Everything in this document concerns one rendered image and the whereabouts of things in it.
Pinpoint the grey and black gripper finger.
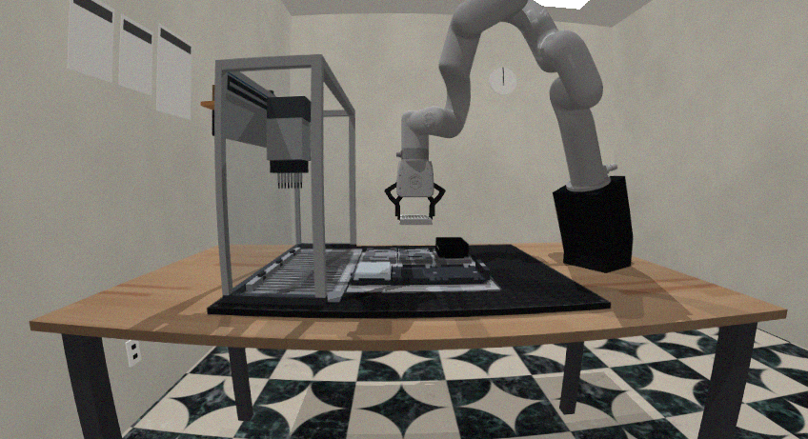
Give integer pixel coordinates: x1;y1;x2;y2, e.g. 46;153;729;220
427;183;446;220
384;183;403;220

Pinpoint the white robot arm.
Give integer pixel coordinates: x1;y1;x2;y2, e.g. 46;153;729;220
396;0;617;192

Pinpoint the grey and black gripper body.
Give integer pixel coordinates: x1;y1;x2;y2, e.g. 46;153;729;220
396;159;434;197

